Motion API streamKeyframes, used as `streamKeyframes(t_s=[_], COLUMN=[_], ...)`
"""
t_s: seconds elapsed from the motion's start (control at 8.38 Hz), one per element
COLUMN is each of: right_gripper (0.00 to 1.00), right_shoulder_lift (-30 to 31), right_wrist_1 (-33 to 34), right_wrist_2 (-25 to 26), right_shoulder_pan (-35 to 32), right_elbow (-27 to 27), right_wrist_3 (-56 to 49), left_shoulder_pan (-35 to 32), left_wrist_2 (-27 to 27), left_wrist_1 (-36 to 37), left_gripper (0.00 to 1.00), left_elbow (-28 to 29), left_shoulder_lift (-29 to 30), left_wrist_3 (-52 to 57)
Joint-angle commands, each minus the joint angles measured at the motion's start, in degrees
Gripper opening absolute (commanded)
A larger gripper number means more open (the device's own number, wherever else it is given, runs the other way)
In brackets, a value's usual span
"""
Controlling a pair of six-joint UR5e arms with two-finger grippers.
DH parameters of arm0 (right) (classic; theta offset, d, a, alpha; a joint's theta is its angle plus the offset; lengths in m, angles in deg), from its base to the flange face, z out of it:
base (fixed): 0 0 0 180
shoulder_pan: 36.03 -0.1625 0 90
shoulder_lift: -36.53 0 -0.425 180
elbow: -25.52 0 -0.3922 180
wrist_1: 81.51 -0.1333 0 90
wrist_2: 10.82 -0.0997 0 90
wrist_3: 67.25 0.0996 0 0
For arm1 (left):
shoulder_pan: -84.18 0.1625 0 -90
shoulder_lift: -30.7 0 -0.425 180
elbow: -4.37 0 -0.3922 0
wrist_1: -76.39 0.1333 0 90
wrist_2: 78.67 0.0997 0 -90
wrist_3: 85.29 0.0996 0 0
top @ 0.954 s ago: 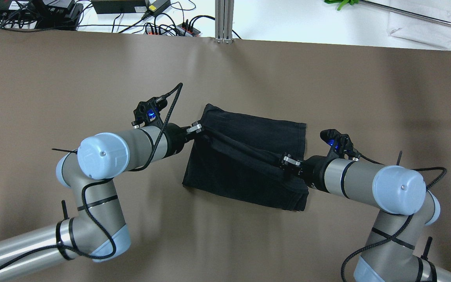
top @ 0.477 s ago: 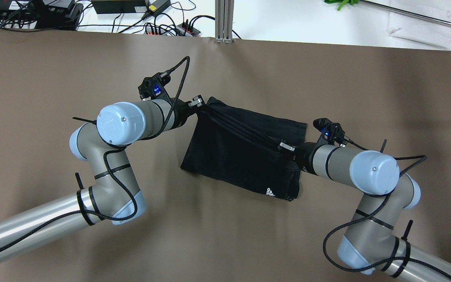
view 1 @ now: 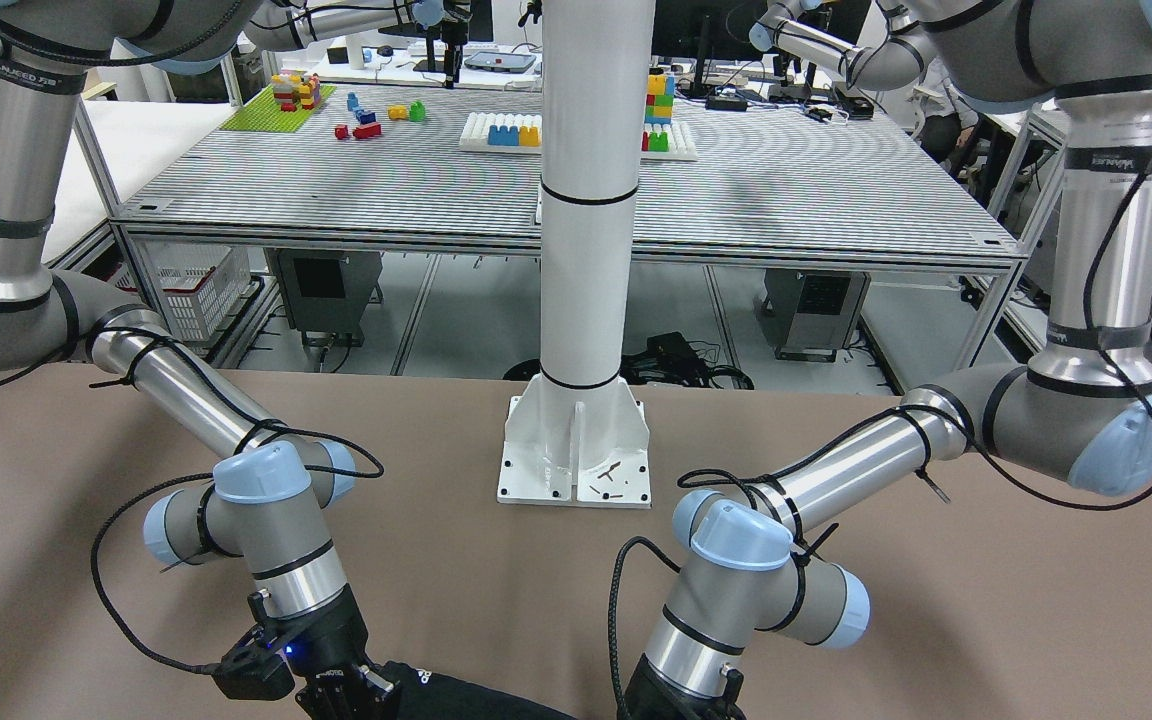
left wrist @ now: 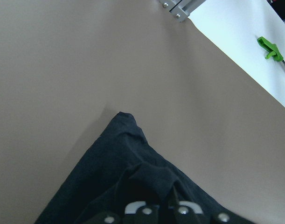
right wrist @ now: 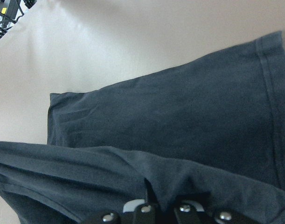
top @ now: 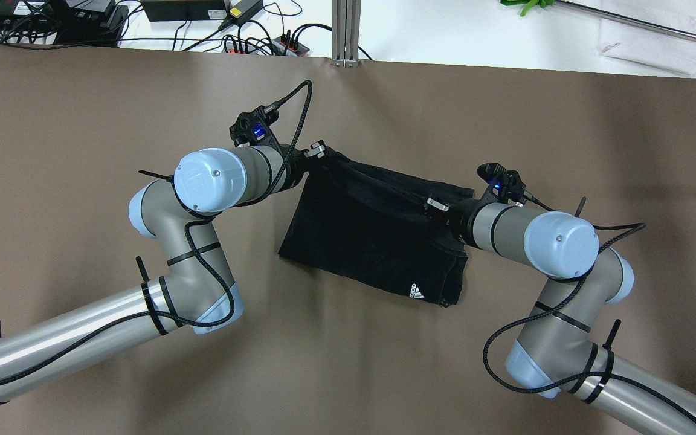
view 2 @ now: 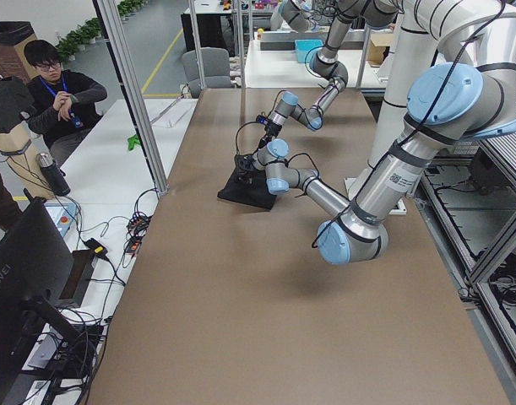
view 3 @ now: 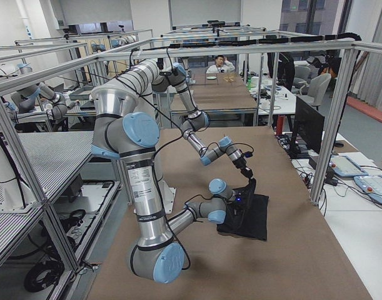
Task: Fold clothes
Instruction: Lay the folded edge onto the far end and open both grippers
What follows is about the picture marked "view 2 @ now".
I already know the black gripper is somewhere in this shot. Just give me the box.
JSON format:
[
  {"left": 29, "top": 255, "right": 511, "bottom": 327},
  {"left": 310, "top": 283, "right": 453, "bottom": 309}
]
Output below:
[
  {"left": 260, "top": 124, "right": 281, "bottom": 146},
  {"left": 236, "top": 154, "right": 257, "bottom": 180}
]

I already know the black printed t-shirt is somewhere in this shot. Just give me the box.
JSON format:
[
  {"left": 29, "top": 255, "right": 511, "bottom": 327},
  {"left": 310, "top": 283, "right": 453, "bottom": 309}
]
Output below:
[{"left": 217, "top": 168, "right": 276, "bottom": 210}]

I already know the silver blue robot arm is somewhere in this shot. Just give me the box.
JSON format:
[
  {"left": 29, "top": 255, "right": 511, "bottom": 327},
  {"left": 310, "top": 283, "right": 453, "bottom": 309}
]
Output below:
[
  {"left": 263, "top": 1, "right": 399, "bottom": 141},
  {"left": 231, "top": 1, "right": 516, "bottom": 265}
]

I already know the blue plastic bin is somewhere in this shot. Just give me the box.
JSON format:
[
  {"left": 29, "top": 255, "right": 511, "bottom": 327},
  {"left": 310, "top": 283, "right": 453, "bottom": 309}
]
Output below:
[{"left": 294, "top": 39, "right": 323, "bottom": 63}]

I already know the grey office chair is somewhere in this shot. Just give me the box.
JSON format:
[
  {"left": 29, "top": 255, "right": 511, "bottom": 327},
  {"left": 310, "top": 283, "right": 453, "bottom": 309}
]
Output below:
[{"left": 182, "top": 47, "right": 233, "bottom": 98}]

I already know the green plastic clamp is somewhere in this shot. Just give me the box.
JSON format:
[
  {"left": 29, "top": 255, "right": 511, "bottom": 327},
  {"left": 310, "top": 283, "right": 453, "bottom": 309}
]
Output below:
[{"left": 127, "top": 134, "right": 141, "bottom": 151}]

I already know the black power adapter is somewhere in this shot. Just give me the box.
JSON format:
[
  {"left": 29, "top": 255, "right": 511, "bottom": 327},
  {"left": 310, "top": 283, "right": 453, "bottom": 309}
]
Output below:
[{"left": 84, "top": 238, "right": 107, "bottom": 260}]

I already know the dark thermos bottle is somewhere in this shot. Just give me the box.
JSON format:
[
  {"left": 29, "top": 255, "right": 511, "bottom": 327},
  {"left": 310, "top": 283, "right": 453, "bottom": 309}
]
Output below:
[{"left": 36, "top": 153, "right": 71, "bottom": 197}]

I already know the person in black jacket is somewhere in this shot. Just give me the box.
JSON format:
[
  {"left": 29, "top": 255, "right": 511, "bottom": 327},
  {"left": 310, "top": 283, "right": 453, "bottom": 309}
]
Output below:
[{"left": 24, "top": 40, "right": 107, "bottom": 165}]

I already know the black Huawei monitor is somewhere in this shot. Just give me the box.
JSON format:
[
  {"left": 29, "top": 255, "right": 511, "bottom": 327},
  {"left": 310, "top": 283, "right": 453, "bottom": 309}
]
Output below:
[{"left": 0, "top": 197, "right": 79, "bottom": 404}]

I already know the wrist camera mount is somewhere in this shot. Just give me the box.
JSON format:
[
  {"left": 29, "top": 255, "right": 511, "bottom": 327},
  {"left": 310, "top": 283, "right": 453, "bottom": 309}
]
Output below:
[{"left": 256, "top": 115, "right": 271, "bottom": 127}]

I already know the aluminium frame post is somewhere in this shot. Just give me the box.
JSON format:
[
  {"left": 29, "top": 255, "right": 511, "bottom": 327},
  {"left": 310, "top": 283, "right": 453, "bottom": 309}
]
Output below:
[{"left": 92, "top": 0, "right": 168, "bottom": 196}]

